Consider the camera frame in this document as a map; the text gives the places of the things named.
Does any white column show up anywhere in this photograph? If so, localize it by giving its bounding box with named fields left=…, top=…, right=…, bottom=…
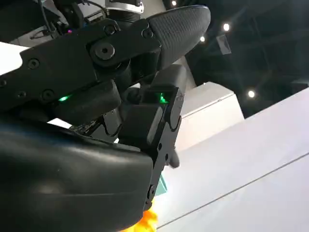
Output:
left=175, top=81, right=245, bottom=152

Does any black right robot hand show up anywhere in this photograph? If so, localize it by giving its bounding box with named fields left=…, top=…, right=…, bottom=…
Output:
left=0, top=5, right=211, bottom=232

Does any orange and white bread roll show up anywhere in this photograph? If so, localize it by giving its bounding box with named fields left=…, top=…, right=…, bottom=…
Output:
left=133, top=209, right=159, bottom=232

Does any pale green mug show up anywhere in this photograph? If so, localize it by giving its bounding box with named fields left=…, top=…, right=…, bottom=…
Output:
left=157, top=174, right=169, bottom=195

